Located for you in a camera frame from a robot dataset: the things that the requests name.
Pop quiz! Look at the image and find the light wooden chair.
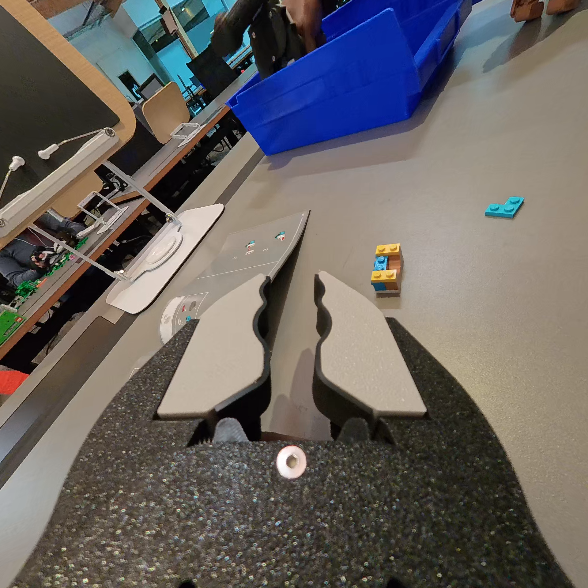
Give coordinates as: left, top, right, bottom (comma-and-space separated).
141, 82, 190, 144

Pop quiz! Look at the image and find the small clear acrylic stand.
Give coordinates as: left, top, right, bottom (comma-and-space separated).
171, 122, 202, 148

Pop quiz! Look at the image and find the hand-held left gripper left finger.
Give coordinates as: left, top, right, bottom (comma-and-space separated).
157, 274, 273, 425

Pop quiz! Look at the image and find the wood-edged grey desk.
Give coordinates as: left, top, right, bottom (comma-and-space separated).
108, 64, 258, 205
0, 198, 150, 361

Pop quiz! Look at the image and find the red plastic piece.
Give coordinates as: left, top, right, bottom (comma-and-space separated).
0, 370, 29, 396

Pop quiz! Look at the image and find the small white stand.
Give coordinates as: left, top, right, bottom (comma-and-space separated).
77, 190, 130, 236

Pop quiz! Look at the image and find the nougat brick-built model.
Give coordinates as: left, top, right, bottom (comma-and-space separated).
510, 0, 580, 22

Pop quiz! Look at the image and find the grey instruction booklet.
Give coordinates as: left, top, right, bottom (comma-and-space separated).
158, 210, 311, 345

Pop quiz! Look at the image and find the black monitor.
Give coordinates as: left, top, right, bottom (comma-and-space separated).
186, 46, 240, 99

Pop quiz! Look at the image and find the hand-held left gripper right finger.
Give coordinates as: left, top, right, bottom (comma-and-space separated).
313, 271, 428, 436

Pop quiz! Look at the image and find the nougat arch brick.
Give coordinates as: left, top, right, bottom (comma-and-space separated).
385, 250, 405, 291

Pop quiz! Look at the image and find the person's right hand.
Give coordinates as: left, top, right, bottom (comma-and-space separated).
287, 0, 329, 50

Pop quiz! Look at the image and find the teal corner plate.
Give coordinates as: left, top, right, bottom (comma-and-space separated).
484, 197, 525, 219

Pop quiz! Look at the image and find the black wood-framed panel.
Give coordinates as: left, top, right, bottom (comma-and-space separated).
0, 0, 136, 209

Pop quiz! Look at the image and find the cluster of green toy bricks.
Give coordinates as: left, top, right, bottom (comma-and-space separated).
0, 239, 90, 345

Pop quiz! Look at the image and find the blue plastic bin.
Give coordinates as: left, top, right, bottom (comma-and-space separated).
226, 0, 474, 156

